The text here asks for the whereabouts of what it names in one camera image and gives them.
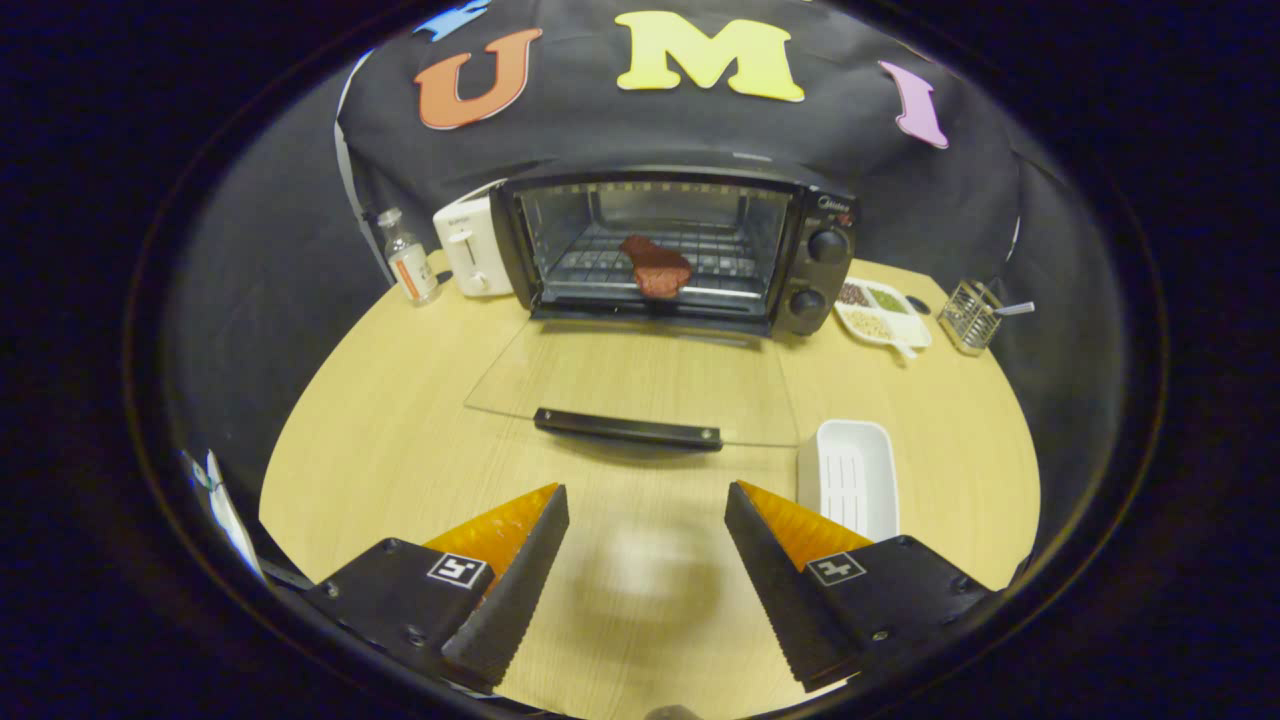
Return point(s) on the black round disc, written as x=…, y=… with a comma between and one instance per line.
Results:
x=918, y=305

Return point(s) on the small clear bottle orange label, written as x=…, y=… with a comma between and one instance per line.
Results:
x=410, y=265

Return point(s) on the white toaster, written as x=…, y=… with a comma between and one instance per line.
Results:
x=465, y=245

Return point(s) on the black toaster oven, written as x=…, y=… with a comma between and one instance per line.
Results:
x=825, y=245

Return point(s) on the white plastic tray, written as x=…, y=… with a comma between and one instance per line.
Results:
x=850, y=480

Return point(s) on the white divided dish with grains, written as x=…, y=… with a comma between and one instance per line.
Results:
x=880, y=315

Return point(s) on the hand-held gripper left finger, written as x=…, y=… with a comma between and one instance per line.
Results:
x=515, y=590

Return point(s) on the brown meat steak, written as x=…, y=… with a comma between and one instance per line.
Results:
x=660, y=268

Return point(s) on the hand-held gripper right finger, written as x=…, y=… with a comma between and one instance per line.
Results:
x=775, y=590

